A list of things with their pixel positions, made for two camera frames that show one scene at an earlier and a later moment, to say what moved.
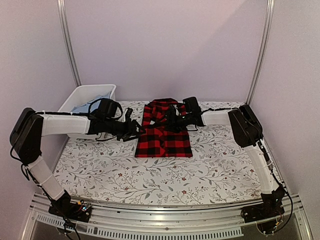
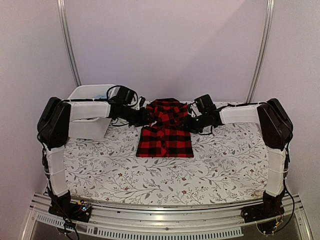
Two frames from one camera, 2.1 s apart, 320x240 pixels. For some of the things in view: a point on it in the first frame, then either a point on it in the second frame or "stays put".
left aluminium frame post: [68, 41] stays put
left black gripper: [131, 130] to [143, 120]
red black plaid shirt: [155, 142] stays put
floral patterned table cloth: [90, 169] stays put
